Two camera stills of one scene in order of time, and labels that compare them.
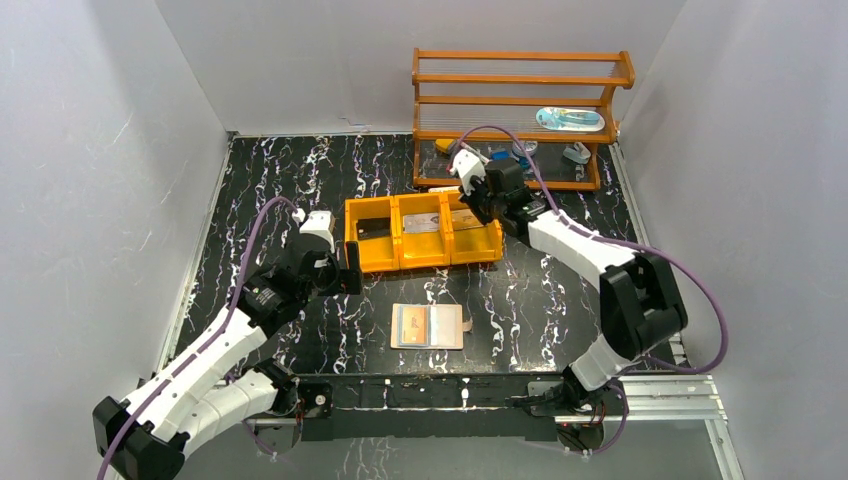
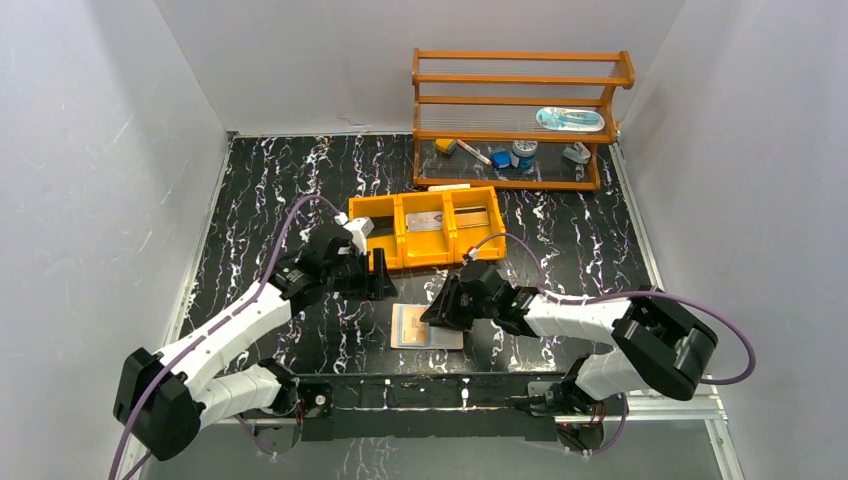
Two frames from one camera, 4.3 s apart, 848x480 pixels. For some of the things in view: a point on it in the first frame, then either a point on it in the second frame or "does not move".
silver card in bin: (421, 222) does not move
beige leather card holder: (422, 326) does not move
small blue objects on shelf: (518, 154) does not move
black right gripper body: (485, 206) -> (470, 308)
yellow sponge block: (443, 144) does not move
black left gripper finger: (352, 281) -> (380, 284)
